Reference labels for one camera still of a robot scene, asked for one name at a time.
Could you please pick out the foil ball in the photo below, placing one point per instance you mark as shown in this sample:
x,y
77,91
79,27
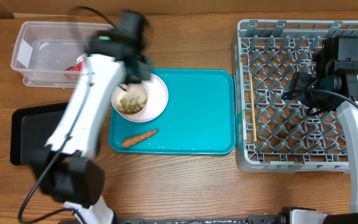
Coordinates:
x,y
81,58

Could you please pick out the pink bowl with food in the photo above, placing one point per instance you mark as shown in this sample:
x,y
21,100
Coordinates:
x,y
130,101

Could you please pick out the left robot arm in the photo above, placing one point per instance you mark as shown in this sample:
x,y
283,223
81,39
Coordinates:
x,y
64,167

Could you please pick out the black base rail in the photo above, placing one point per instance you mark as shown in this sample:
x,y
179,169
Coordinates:
x,y
253,219

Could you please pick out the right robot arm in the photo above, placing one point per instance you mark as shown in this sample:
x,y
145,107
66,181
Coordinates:
x,y
333,86

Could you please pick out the red snack wrapper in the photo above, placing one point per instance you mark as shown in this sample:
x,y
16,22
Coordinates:
x,y
73,70

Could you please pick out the clear plastic bin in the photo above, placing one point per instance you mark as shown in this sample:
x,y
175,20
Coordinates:
x,y
45,50

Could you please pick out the grey dishwasher rack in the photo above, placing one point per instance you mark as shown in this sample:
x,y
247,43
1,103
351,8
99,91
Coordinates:
x,y
287,139

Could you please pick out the white plate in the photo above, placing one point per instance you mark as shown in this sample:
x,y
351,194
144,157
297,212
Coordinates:
x,y
157,98

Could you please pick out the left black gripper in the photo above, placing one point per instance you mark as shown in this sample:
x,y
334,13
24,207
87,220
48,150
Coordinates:
x,y
144,73

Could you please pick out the teal serving tray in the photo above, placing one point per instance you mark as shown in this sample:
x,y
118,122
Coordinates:
x,y
199,117

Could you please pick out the wooden chopstick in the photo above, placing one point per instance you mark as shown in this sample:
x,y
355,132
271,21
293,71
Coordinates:
x,y
252,107

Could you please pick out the black tray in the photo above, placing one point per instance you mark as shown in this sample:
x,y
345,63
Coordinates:
x,y
30,129

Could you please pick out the orange carrot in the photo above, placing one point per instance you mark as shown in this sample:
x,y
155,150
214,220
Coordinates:
x,y
132,141

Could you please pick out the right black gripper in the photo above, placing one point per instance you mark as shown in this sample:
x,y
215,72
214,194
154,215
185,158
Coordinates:
x,y
297,92

